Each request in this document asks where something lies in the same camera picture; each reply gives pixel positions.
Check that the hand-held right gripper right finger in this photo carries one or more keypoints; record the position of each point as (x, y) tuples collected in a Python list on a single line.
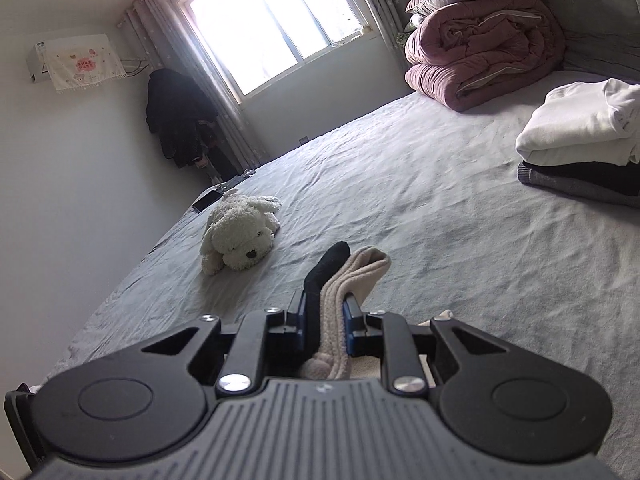
[(347, 327)]

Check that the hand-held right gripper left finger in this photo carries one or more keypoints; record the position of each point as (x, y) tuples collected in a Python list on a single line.
[(300, 322)]

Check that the cream bear print sweatshirt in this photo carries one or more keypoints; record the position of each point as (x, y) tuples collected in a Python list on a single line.
[(350, 280)]

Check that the white plush dog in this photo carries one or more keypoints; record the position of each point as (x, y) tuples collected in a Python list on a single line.
[(240, 235)]

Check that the black phone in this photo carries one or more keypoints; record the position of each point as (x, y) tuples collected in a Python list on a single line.
[(206, 202)]

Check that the dark object at bed corner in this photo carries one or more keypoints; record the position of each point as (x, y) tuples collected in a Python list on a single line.
[(225, 120)]

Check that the hanging black coats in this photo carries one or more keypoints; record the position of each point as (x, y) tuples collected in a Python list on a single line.
[(170, 115)]

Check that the grey folded garment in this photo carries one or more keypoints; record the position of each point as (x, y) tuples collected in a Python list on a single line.
[(565, 186)]

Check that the black folded garment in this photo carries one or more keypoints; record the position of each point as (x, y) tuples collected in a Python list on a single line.
[(590, 171)]

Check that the floral pillow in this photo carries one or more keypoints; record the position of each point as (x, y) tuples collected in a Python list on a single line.
[(407, 35)]

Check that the window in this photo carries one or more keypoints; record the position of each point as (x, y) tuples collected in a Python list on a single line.
[(270, 25)]

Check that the pink folded quilt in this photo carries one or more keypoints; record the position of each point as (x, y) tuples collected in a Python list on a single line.
[(480, 55)]

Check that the white folded garment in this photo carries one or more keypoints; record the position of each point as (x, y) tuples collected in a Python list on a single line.
[(575, 125)]

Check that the grey patterned curtain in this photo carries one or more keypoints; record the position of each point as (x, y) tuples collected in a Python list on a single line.
[(385, 0)]

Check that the white printed cover cloth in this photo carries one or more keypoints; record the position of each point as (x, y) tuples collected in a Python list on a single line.
[(85, 65)]

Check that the white air conditioner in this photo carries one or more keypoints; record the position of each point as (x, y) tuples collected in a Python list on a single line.
[(36, 62)]

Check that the grey padded headboard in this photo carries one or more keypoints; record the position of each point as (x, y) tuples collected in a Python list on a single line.
[(600, 20)]

